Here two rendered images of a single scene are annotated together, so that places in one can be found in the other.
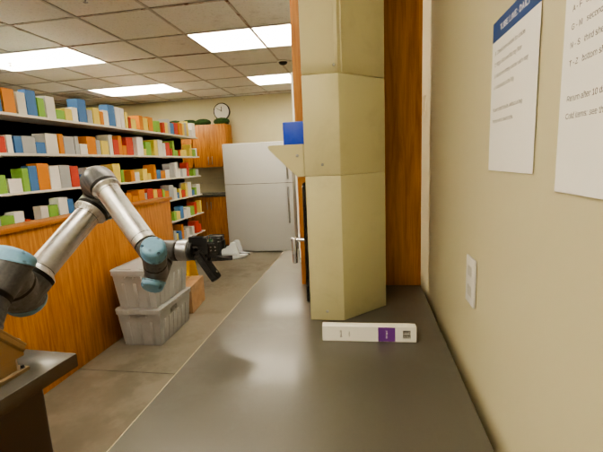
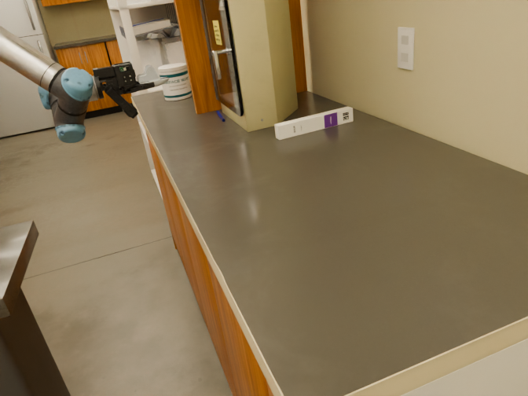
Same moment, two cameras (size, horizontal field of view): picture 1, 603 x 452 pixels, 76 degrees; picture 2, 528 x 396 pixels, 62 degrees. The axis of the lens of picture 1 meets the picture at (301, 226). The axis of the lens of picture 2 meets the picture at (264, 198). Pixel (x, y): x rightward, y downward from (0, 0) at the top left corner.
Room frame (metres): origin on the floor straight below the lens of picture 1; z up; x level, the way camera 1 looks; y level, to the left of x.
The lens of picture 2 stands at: (-0.07, 0.60, 1.38)
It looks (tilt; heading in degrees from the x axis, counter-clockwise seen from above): 26 degrees down; 333
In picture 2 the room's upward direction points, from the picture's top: 8 degrees counter-clockwise
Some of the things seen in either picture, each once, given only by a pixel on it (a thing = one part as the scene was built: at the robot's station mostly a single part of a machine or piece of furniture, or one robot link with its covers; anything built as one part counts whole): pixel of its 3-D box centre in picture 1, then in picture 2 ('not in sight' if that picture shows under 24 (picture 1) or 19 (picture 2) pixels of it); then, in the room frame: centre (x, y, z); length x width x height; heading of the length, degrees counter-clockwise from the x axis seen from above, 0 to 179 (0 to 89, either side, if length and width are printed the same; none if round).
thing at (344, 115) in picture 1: (348, 197); (251, 1); (1.34, -0.17, 1.33); 0.32 x 0.25 x 0.77; 170
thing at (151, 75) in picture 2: (234, 250); (152, 75); (1.28, 0.23, 1.17); 0.09 x 0.03 x 0.06; 78
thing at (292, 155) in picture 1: (295, 160); not in sight; (1.37, 0.01, 1.46); 0.32 x 0.12 x 0.10; 170
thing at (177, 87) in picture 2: not in sight; (175, 81); (1.96, -0.05, 1.02); 0.13 x 0.13 x 0.15
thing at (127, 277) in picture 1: (153, 279); not in sight; (3.28, 1.33, 0.49); 0.60 x 0.42 x 0.33; 170
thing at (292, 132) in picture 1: (299, 134); not in sight; (1.47, 0.00, 1.56); 0.10 x 0.10 x 0.09; 80
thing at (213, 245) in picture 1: (206, 247); (116, 80); (1.32, 0.33, 1.17); 0.12 x 0.08 x 0.09; 80
